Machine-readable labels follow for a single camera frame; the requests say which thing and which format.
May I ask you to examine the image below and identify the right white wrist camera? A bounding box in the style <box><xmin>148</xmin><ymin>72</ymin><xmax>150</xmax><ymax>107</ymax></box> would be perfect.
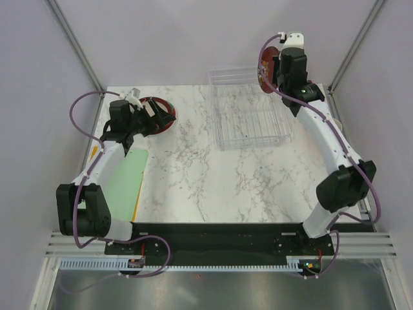
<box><xmin>278</xmin><ymin>32</ymin><xmax>305</xmax><ymax>50</ymax></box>

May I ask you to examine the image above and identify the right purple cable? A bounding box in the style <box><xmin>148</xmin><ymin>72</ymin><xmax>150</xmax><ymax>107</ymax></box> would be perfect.
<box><xmin>257</xmin><ymin>34</ymin><xmax>381</xmax><ymax>280</ymax></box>

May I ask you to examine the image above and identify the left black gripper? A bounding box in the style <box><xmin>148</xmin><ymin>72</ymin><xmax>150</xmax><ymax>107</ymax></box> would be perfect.
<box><xmin>126</xmin><ymin>99</ymin><xmax>176</xmax><ymax>137</ymax></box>

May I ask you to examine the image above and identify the purple cable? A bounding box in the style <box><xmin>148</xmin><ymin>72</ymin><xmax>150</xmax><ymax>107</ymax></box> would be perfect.
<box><xmin>257</xmin><ymin>34</ymin><xmax>381</xmax><ymax>280</ymax></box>
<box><xmin>70</xmin><ymin>90</ymin><xmax>171</xmax><ymax>280</ymax></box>

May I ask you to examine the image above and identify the clear wire dish rack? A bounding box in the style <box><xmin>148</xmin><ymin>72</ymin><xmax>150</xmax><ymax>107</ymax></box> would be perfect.
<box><xmin>208</xmin><ymin>67</ymin><xmax>292</xmax><ymax>151</ymax></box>

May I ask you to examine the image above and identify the white slotted cable duct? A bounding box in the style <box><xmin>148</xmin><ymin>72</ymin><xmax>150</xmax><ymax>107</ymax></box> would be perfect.
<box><xmin>59</xmin><ymin>255</ymin><xmax>323</xmax><ymax>271</ymax></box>

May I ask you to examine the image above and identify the dark red rimmed plate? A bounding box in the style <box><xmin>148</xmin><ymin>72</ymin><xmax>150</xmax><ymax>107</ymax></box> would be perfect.
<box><xmin>140</xmin><ymin>97</ymin><xmax>176</xmax><ymax>136</ymax></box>

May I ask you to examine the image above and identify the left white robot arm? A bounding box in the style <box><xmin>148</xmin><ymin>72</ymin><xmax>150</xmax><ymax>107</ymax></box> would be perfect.
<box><xmin>55</xmin><ymin>97</ymin><xmax>176</xmax><ymax>254</ymax></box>

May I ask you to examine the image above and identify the dark red floral plate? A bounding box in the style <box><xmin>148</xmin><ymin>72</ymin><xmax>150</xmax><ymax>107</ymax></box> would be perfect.
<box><xmin>257</xmin><ymin>46</ymin><xmax>279</xmax><ymax>94</ymax></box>

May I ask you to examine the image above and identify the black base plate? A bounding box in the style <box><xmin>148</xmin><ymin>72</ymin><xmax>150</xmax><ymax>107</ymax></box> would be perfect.
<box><xmin>105</xmin><ymin>223</ymin><xmax>334</xmax><ymax>266</ymax></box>

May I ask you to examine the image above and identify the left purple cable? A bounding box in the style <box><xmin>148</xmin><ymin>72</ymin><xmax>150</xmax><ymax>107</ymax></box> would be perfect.
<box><xmin>70</xmin><ymin>90</ymin><xmax>171</xmax><ymax>280</ymax></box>

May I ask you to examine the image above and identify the green folder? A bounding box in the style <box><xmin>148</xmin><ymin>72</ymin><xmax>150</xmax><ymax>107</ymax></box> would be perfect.
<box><xmin>103</xmin><ymin>149</ymin><xmax>149</xmax><ymax>223</ymax></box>

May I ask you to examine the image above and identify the orange mug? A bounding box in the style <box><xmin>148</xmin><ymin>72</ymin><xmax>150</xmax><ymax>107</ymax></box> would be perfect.
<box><xmin>334</xmin><ymin>119</ymin><xmax>343</xmax><ymax>131</ymax></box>

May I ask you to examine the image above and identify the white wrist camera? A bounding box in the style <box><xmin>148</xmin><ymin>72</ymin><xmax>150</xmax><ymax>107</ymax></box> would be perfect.
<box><xmin>278</xmin><ymin>32</ymin><xmax>305</xmax><ymax>50</ymax></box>
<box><xmin>118</xmin><ymin>88</ymin><xmax>143</xmax><ymax>110</ymax></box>

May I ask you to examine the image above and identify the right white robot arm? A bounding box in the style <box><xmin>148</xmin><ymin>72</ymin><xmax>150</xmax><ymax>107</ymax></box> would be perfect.
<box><xmin>277</xmin><ymin>47</ymin><xmax>376</xmax><ymax>254</ymax></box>

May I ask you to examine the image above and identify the aluminium frame rail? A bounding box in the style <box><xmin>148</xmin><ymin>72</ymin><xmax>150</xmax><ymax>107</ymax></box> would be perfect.
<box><xmin>45</xmin><ymin>0</ymin><xmax>103</xmax><ymax>90</ymax></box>

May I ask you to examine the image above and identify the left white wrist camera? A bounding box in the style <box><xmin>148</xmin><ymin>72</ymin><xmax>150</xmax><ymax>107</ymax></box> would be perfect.
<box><xmin>118</xmin><ymin>88</ymin><xmax>143</xmax><ymax>110</ymax></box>

